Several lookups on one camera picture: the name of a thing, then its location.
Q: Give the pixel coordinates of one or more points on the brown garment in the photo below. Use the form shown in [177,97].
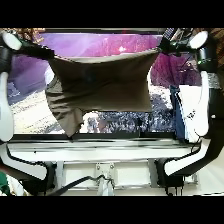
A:
[103,83]

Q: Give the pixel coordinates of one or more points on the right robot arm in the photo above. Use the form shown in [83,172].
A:
[203,110]

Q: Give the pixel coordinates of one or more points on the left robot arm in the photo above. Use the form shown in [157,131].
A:
[6,110]

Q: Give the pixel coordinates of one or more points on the dark blue garment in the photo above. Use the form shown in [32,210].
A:
[176,113]

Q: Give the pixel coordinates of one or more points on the white garment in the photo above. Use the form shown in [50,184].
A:
[190,106]

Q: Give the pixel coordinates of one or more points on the green garment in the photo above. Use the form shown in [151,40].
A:
[4,183]

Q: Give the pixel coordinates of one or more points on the silver frame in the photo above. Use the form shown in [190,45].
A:
[100,156]

